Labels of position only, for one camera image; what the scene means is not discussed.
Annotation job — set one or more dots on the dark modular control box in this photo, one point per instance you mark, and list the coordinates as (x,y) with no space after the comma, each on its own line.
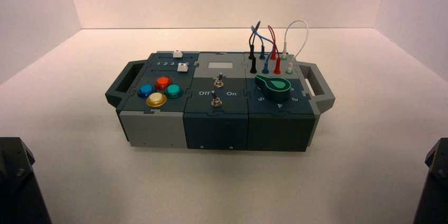
(217,128)

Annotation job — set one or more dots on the red dome push button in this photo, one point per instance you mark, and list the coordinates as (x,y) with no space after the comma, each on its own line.
(162,82)

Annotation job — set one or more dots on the green dome push button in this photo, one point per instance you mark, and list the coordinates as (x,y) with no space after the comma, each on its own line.
(173,91)

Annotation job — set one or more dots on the yellow dome push button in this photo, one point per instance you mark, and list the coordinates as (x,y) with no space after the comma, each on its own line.
(156,100)

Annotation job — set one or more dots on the blue dome push button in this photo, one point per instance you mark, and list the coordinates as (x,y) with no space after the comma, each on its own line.
(146,90)

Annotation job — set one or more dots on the metal toggle switch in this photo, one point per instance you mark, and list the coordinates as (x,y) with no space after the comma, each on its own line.
(219,82)
(216,102)

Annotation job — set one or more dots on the small grey display screen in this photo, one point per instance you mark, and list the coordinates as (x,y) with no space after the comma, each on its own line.
(220,65)

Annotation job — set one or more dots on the white slider knob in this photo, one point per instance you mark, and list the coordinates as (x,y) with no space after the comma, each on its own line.
(181,67)
(178,54)

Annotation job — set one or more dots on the green rotary pointer knob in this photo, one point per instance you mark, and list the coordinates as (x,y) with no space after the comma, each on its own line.
(276,88)

